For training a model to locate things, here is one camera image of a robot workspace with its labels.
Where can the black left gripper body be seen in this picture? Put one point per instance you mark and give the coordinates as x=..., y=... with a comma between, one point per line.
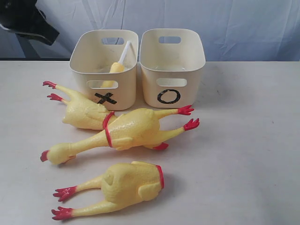
x=14, y=13

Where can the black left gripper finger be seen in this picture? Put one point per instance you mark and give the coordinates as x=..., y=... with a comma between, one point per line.
x=39, y=31

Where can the broken chicken head and neck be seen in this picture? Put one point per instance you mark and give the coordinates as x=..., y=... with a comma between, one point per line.
x=116, y=67

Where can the yellow rubber chicken whole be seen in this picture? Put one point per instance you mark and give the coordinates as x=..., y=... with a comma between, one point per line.
x=139, y=127

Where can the headless yellow chicken body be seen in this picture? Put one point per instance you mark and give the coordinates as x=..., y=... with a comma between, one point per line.
x=123, y=185

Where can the cream bin marked X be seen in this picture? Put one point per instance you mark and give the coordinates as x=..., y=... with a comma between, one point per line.
x=91, y=61

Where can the yellow rubber chicken rear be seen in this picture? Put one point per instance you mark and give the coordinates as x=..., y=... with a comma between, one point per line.
x=81, y=112

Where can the cream bin marked O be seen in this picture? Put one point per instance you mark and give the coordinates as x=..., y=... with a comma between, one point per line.
x=172, y=62

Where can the blue-grey backdrop curtain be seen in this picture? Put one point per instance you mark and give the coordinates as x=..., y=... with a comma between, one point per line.
x=230, y=30

